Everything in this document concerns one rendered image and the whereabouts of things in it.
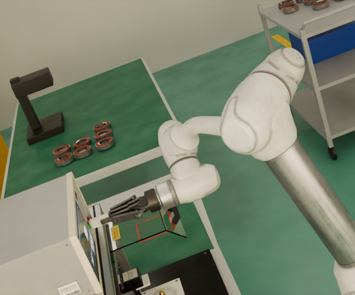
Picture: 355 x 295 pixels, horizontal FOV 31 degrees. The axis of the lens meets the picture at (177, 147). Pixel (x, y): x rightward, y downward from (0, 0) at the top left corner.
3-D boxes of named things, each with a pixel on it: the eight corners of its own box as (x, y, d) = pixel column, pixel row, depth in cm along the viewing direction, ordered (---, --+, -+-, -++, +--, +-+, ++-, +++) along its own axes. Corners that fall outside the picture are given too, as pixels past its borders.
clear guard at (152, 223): (174, 205, 236) (169, 192, 234) (187, 237, 214) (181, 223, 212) (92, 237, 235) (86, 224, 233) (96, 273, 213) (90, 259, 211)
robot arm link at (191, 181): (182, 211, 211) (169, 177, 216) (225, 194, 211) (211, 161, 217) (178, 199, 201) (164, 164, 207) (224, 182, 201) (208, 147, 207)
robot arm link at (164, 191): (176, 196, 214) (160, 203, 214) (167, 174, 210) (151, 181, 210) (181, 209, 206) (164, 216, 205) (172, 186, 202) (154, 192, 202)
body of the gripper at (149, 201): (164, 213, 205) (137, 223, 205) (160, 201, 213) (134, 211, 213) (156, 194, 202) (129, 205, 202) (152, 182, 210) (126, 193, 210)
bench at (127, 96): (171, 135, 550) (142, 56, 519) (224, 244, 382) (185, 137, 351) (52, 181, 546) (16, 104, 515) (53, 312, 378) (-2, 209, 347)
